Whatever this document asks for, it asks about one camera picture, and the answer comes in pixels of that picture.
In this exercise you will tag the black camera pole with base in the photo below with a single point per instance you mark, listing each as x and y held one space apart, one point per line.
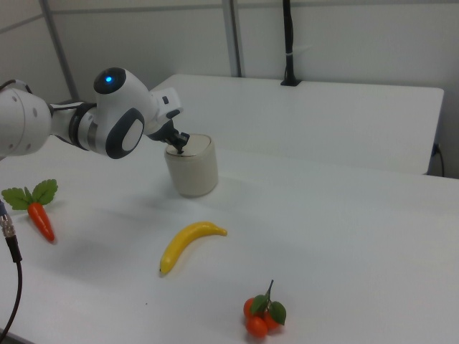
288 36

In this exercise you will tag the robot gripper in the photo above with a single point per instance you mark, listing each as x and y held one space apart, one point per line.
166 104

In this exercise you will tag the orange plastic carrot green leaves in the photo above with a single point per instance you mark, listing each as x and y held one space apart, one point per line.
41 218

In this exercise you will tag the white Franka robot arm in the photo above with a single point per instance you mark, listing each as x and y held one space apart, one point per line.
118 107

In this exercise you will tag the yellow plastic banana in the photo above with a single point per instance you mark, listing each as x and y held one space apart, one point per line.
183 240

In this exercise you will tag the grey metal partition post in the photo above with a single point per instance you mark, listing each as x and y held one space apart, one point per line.
231 36

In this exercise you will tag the beige garbage bin with lid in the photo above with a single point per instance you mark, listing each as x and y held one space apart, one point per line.
195 175

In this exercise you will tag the orange toy tomato cluster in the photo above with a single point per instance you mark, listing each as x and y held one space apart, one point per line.
256 326

